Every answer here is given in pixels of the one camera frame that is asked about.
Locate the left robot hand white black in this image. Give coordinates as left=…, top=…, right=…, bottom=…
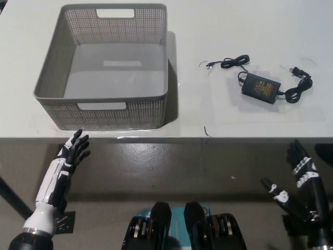
left=35, top=129, right=91, bottom=209

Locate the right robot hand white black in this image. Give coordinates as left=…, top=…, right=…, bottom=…
left=261, top=140, right=330, bottom=230

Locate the black power adapter with cord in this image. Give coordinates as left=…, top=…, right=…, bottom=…
left=205, top=54, right=313, bottom=104

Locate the black rounded object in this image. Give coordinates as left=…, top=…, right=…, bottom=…
left=314, top=143, right=333, bottom=170

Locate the black table foot plate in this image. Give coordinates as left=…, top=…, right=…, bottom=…
left=53, top=210, right=76, bottom=233
left=282, top=214, right=313, bottom=236

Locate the black table leg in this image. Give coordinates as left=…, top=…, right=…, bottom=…
left=0, top=176, right=33, bottom=221

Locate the grey perforated plastic basket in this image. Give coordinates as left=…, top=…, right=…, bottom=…
left=33, top=3, right=174, bottom=131

